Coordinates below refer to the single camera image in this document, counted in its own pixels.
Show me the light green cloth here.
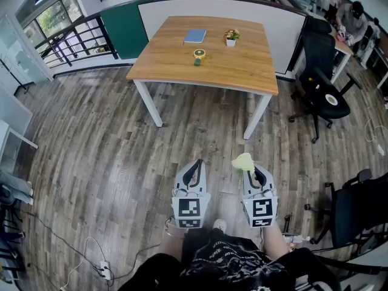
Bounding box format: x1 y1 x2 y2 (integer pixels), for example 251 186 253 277
231 152 256 174

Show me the clear plastic water bottle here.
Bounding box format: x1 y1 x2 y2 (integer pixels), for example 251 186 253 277
283 235 312 245

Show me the small potted plant white pot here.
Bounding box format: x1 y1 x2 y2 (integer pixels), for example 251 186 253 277
223 28 241 48

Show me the person's right forearm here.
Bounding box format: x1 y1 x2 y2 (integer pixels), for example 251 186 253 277
261 222 292 259

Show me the green partition panel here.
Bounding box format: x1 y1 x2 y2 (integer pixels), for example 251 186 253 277
99 1 150 61

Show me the white power strip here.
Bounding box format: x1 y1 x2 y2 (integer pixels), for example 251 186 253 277
99 260 112 280

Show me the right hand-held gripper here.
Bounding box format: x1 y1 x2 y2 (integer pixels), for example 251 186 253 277
241 163 279 229

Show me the person's white shoe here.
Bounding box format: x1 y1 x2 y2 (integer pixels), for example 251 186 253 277
212 218 228 233

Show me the person's black printed t-shirt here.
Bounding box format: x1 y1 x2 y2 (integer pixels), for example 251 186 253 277
117 228 344 291

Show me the large window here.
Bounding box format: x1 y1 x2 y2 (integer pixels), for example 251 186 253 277
22 0 86 42

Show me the white partition panel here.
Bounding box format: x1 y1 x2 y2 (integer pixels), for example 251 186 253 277
137 0 308 75

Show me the white floor cable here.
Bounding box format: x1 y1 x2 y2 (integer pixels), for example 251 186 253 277
59 236 105 291
363 118 386 156

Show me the black floor cable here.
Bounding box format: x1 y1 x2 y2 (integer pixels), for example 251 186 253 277
20 210 101 270

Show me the person's left forearm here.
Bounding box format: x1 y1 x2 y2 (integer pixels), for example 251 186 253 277
156 226 186 259

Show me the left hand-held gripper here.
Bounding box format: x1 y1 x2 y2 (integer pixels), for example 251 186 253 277
171 158 212 230

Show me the black office chair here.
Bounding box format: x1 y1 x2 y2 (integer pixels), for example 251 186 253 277
287 16 363 144
304 168 388 252

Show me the wooden table with white legs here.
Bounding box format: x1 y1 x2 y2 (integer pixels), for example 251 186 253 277
125 15 279 141

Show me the small yellow handheld fan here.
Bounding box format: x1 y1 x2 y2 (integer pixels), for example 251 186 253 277
193 48 207 67

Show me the glass partition wall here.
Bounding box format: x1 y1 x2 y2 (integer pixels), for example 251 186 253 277
0 13 53 88

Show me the blue notebook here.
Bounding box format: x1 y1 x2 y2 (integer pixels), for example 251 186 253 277
182 28 207 45

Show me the dark swivel chair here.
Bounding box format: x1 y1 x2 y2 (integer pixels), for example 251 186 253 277
0 185 27 284

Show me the beaded wrist bracelet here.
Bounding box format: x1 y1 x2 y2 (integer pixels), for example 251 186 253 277
165 228 186 239

